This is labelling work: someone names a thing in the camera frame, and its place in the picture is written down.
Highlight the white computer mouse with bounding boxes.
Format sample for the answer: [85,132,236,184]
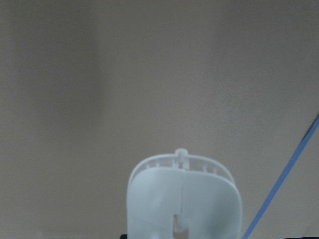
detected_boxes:
[126,149,243,239]

